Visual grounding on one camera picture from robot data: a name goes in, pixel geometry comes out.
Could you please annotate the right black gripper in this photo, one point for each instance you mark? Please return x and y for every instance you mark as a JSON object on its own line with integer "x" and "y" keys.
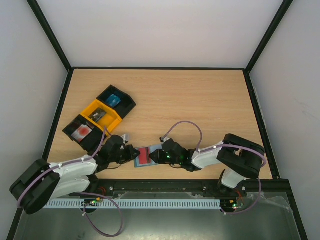
{"x": 161, "y": 155}

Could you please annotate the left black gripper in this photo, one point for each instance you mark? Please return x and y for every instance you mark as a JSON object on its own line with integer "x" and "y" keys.
{"x": 131, "y": 149}

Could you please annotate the teal card holder wallet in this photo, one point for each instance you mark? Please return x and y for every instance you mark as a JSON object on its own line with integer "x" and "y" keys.
{"x": 152, "y": 149}

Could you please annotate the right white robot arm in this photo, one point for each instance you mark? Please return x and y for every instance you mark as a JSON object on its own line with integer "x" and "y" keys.
{"x": 243, "y": 158}

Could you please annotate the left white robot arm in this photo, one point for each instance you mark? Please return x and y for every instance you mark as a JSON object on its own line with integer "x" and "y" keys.
{"x": 44, "y": 181}

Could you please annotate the red card in holder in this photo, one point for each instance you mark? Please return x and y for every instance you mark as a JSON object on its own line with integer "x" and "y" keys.
{"x": 144, "y": 156}

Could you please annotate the black card stack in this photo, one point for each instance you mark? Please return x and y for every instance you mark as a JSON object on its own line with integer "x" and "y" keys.
{"x": 97, "y": 115}

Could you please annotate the black bin with blue cards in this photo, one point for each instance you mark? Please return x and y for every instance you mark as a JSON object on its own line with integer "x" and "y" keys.
{"x": 122, "y": 109}

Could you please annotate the red white card stack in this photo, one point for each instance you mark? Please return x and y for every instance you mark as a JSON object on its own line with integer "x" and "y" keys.
{"x": 81, "y": 133}

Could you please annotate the black bin with red cards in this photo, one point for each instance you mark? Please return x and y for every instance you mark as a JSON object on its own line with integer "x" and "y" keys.
{"x": 92, "y": 141}

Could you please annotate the blue card stack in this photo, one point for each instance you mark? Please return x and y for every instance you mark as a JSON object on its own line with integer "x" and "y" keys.
{"x": 113, "y": 100}

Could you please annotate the yellow bin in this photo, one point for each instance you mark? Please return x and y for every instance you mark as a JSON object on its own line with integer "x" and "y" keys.
{"x": 110, "y": 121}

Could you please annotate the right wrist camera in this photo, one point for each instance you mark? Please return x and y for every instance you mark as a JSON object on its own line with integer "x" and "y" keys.
{"x": 163, "y": 139}

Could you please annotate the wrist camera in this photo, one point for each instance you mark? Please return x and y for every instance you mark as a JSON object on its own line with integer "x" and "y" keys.
{"x": 126, "y": 138}
{"x": 163, "y": 139}

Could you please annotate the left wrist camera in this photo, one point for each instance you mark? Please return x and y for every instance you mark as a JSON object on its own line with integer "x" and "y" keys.
{"x": 126, "y": 138}

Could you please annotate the light blue slotted cable duct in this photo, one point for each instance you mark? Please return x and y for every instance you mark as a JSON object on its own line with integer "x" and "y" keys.
{"x": 201, "y": 204}

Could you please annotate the black aluminium frame rail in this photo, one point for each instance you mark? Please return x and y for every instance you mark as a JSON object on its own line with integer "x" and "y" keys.
{"x": 206, "y": 188}

